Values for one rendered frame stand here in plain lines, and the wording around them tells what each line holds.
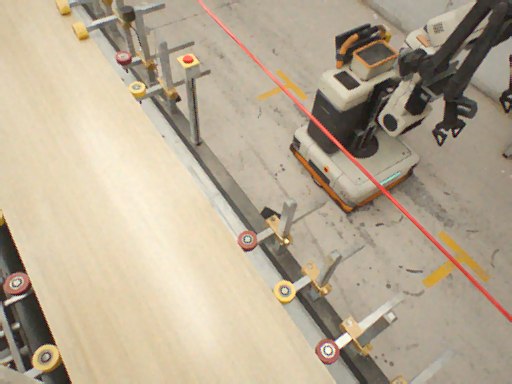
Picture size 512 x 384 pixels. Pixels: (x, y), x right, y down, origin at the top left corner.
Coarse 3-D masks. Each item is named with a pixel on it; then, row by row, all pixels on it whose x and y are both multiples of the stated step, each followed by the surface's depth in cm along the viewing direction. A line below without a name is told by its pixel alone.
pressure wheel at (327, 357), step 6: (324, 342) 140; (330, 342) 140; (318, 348) 138; (324, 348) 139; (330, 348) 139; (336, 348) 139; (318, 354) 137; (324, 354) 138; (330, 354) 138; (336, 354) 138; (324, 360) 136; (330, 360) 136; (336, 360) 137
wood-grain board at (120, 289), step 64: (0, 0) 233; (0, 64) 205; (64, 64) 208; (0, 128) 182; (64, 128) 185; (128, 128) 187; (0, 192) 164; (64, 192) 166; (128, 192) 168; (192, 192) 170; (64, 256) 151; (128, 256) 153; (192, 256) 154; (64, 320) 139; (128, 320) 140; (192, 320) 141; (256, 320) 143
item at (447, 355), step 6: (450, 348) 148; (444, 354) 146; (450, 354) 146; (456, 354) 147; (438, 360) 145; (444, 360) 145; (432, 366) 144; (438, 366) 144; (420, 372) 144; (426, 372) 142; (432, 372) 143; (414, 378) 142; (420, 378) 141; (426, 378) 141
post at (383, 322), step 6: (390, 312) 123; (378, 318) 126; (384, 318) 123; (390, 318) 122; (396, 318) 122; (372, 324) 132; (378, 324) 128; (384, 324) 125; (390, 324) 122; (366, 330) 137; (372, 330) 134; (378, 330) 130; (360, 336) 144; (366, 336) 140; (372, 336) 136; (360, 342) 146; (366, 342) 142; (354, 348) 153
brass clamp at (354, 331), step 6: (348, 318) 152; (342, 324) 151; (354, 324) 151; (342, 330) 153; (348, 330) 150; (354, 330) 150; (360, 330) 150; (354, 336) 149; (354, 342) 149; (360, 348) 147; (366, 348) 147; (372, 348) 147; (360, 354) 148; (366, 354) 147
